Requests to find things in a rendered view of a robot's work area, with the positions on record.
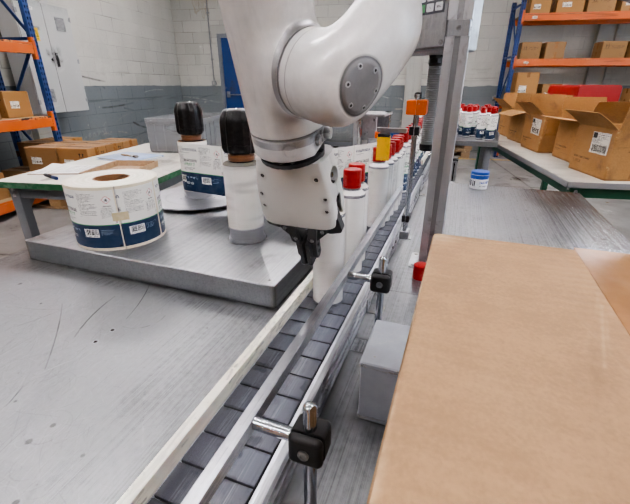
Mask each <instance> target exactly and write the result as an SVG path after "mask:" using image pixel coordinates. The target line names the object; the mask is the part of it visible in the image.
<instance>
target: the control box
mask: <svg viewBox="0 0 630 504"><path fill-rule="evenodd" d="M482 7H483V0H476V2H475V9H474V16H473V22H472V25H471V26H472V28H471V32H470V44H469V51H468V53H469V52H475V51H476V47H477V40H478V34H479V27H480V20H481V14H482ZM448 9H449V0H446V1H445V9H444V12H441V13H435V14H429V15H424V16H422V27H421V33H420V37H419V41H418V44H417V46H416V48H415V51H414V53H413V54H412V56H413V57H414V56H428V55H442V54H443V50H444V42H445V37H447V32H448V23H449V20H447V17H448Z"/></svg>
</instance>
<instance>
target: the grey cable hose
mask: <svg viewBox="0 0 630 504"><path fill-rule="evenodd" d="M442 59H443V55H429V61H428V65H429V66H428V68H429V69H428V70H429V71H428V74H427V75H428V76H427V77H428V78H427V79H428V80H427V83H426V84H427V85H426V86H427V87H426V88H427V89H426V92H425V93H426V94H425V95H426V96H425V97H426V98H425V99H427V100H429V103H428V112H427V114H426V115H423V122H422V123H423V124H422V125H423V126H422V127H423V128H422V130H421V131H422V132H421V133H422V134H421V140H420V141H421V142H420V144H419V150H420V151H432V143H433V134H434V126H435V117H436V109H437V101H438V92H439V84H440V76H441V67H442Z"/></svg>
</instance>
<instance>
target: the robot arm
mask: <svg viewBox="0 0 630 504"><path fill-rule="evenodd" d="M218 2H219V6H220V10H221V14H222V19H223V23H224V27H225V31H226V35H227V39H228V43H229V47H230V51H231V55H232V59H233V64H234V68H235V72H236V76H237V80H238V84H239V88H240V92H241V96H242V100H243V104H244V109H245V113H246V117H247V121H248V125H249V129H250V133H251V137H252V141H253V146H254V150H255V153H256V176H257V186H258V193H259V198H260V203H261V207H262V211H263V214H264V216H265V218H266V219H267V222H268V223H269V224H271V225H274V226H277V227H281V228H282V229H283V230H285V231H286V232H287V233H288V234H289V235H290V237H291V239H292V241H293V242H296V245H297V250H298V254H299V255H300V257H301V262H302V264H307V263H308V264H309V265H312V266H313V264H314V262H315V260H316V258H319V256H320V254H321V245H320V239H321V238H322V237H323V236H325V235H326V234H327V233H329V234H336V233H341V232H342V231H343V228H344V222H343V220H342V217H341V214H340V212H343V210H344V194H343V188H342V182H341V177H340V173H339V168H338V165H337V161H336V158H335V155H334V152H333V149H332V147H331V146H330V145H327V144H324V141H325V140H326V139H331V138H332V133H333V130H332V127H344V126H348V125H350V124H352V123H354V122H356V121H357V120H359V119H360V118H361V117H363V116H364V115H365V114H366V113H367V112H368V111H369V110H370V109H371V108H372V107H373V106H374V105H375V104H376V103H377V102H378V100H379V99H380V98H381V97H382V96H383V95H384V93H385V92H386V91H387V90H388V88H389V87H390V86H391V84H392V83H393V82H394V81H395V79H396V78H397V77H398V75H399V74H400V72H401V71H402V70H403V68H404V67H405V65H406V64H407V62H408V61H409V59H410V58H411V56H412V54H413V53H414V51H415V48H416V46H417V44H418V41H419V37H420V33H421V27H422V0H355V1H354V3H353V4H352V5H351V7H350V8H349V9H348V10H347V12H346V13H345V14H344V15H343V16H342V17H341V18H340V19H339V20H338V21H336V22H335V23H334V24H332V25H330V26H328V27H320V25H319V23H318V21H317V17H316V12H315V2H314V0H218ZM306 228H308V230H306Z"/></svg>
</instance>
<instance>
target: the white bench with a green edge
mask: <svg viewBox="0 0 630 504"><path fill-rule="evenodd" d="M123 152H136V153H148V154H159V155H164V157H161V158H156V159H152V160H154V161H157V160H158V167H156V168H154V169H152V170H151V171H154V172H156V173H157V178H158V184H159V190H160V191H162V190H164V189H166V188H168V187H170V186H173V185H175V184H177V183H179V182H181V181H183V180H182V173H181V165H180V158H179V153H156V152H151V150H150V144H149V143H146V144H142V145H138V146H134V147H130V148H125V149H121V150H117V151H113V152H109V153H105V154H101V155H97V156H93V157H89V158H85V159H81V160H77V161H72V162H68V163H64V164H70V165H103V164H106V163H109V162H112V161H107V160H98V159H99V158H96V157H100V156H106V155H111V154H117V153H123ZM32 172H35V171H32ZM32 172H28V173H23V174H19V175H15V176H11V177H7V178H3V179H0V188H9V191H10V194H11V197H12V200H13V203H14V206H15V209H16V212H17V215H18V218H19V222H20V225H21V228H22V231H23V234H24V237H25V240H27V239H30V238H32V237H35V236H38V235H40V232H39V229H38V226H37V222H36V219H35V216H34V213H33V209H32V205H33V203H34V200H35V198H38V199H57V200H66V198H65V194H64V191H63V187H62V183H61V182H62V181H63V180H64V179H66V178H68V177H71V176H74V175H78V174H68V175H54V176H57V177H58V178H59V179H58V180H54V179H51V178H48V177H45V176H44V175H27V174H29V173H32Z"/></svg>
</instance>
